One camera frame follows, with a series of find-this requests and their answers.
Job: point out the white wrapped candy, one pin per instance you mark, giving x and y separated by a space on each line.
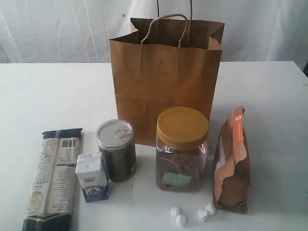
181 221
203 215
175 211
211 209

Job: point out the clear jar with yellow lid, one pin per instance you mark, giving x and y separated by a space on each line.
181 149

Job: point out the long noodle package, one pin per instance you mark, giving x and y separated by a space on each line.
50 203

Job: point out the small white milk carton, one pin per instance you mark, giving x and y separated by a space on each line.
93 177

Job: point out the brown paper bag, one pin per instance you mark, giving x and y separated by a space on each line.
164 62

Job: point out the dark jar with metal lid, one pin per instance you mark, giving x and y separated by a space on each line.
115 140

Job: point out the brown orange standup pouch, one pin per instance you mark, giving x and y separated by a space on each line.
231 165

